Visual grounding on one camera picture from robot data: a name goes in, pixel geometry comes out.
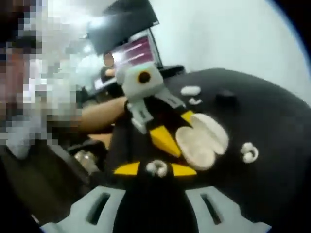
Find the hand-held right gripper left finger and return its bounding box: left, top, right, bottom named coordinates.
left=40, top=162, right=156, bottom=233

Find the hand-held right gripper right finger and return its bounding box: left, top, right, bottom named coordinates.
left=155, top=164, right=272, bottom=233

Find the white charging case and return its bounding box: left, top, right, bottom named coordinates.
left=181, top=86, right=202, bottom=96

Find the black charging case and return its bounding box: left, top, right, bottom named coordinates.
left=215, top=89, right=237, bottom=104

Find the cream clamshell charging case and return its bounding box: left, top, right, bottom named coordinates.
left=175, top=113, right=229, bottom=171

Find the laptop with purple screen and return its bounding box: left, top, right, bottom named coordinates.
left=106, top=29, right=187, bottom=80

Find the tan metallic object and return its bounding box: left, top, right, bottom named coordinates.
left=74, top=150, right=99, bottom=172

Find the black monitor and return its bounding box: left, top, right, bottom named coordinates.
left=87, top=0, right=160, bottom=55

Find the black table mat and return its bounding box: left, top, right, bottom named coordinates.
left=106, top=67, right=311, bottom=229

